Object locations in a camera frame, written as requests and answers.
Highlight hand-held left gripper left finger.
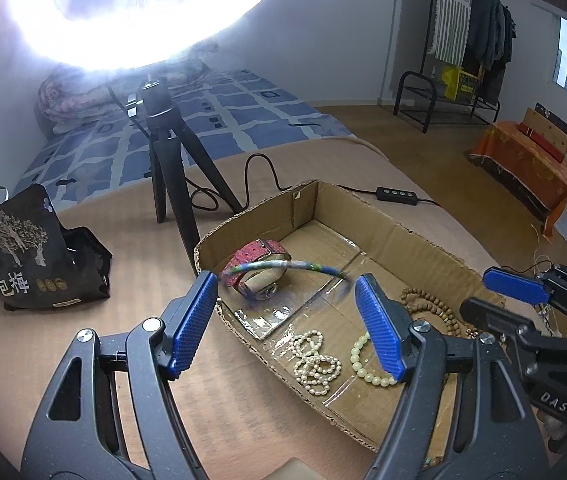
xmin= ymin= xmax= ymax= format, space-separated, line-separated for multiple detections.
xmin=21 ymin=270 xmax=219 ymax=480

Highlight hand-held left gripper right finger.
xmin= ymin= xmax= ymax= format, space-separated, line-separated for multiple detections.
xmin=355 ymin=274 xmax=551 ymax=480

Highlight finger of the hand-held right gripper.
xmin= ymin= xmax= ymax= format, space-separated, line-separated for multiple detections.
xmin=461 ymin=297 xmax=567 ymax=361
xmin=483 ymin=265 xmax=567 ymax=313

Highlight pale green bead bracelet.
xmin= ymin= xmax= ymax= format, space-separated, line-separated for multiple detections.
xmin=350 ymin=331 xmax=399 ymax=387

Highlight brown wooden bead necklace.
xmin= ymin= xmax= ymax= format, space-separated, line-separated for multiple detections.
xmin=400 ymin=286 xmax=481 ymax=341

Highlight white pearl necklace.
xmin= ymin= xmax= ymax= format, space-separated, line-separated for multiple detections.
xmin=291 ymin=329 xmax=343 ymax=391

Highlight thin green bangle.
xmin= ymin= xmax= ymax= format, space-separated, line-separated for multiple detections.
xmin=221 ymin=257 xmax=351 ymax=291

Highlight pink strap watch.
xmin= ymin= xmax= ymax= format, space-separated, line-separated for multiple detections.
xmin=221 ymin=239 xmax=291 ymax=301

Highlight cardboard box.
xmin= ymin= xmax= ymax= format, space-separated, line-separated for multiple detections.
xmin=194 ymin=179 xmax=507 ymax=453

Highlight orange covered low table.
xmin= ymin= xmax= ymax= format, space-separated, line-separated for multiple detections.
xmin=467 ymin=120 xmax=567 ymax=238

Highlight tan wooden box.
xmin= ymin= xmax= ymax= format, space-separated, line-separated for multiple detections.
xmin=521 ymin=107 xmax=567 ymax=163

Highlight dark brown box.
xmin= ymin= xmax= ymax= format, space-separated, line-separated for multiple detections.
xmin=536 ymin=102 xmax=567 ymax=136

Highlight black printed snack bag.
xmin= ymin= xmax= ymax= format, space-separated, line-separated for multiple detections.
xmin=0 ymin=183 xmax=113 ymax=311

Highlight yellow crate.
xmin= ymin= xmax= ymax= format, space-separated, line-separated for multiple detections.
xmin=441 ymin=65 xmax=479 ymax=101

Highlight black metal shoe rack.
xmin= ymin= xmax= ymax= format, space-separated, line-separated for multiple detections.
xmin=394 ymin=71 xmax=501 ymax=133

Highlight black tripod stand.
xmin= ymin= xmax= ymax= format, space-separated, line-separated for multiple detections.
xmin=134 ymin=74 xmax=244 ymax=277

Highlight blue checked bed sheet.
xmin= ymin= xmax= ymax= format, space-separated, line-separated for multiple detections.
xmin=11 ymin=67 xmax=359 ymax=206

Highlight dark hanging clothes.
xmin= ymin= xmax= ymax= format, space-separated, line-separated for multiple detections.
xmin=463 ymin=0 xmax=517 ymax=73

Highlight rolled floral quilt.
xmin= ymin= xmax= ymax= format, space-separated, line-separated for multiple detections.
xmin=36 ymin=40 xmax=219 ymax=136

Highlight striped towel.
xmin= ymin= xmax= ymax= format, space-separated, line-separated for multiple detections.
xmin=432 ymin=0 xmax=474 ymax=66

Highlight black clothes rack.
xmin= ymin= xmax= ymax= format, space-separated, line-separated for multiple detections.
xmin=421 ymin=0 xmax=514 ymax=76

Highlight white floor cable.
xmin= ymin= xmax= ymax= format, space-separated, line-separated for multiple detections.
xmin=531 ymin=225 xmax=564 ymax=321

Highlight black cable with inline switch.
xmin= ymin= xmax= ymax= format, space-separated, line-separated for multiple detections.
xmin=188 ymin=154 xmax=439 ymax=211

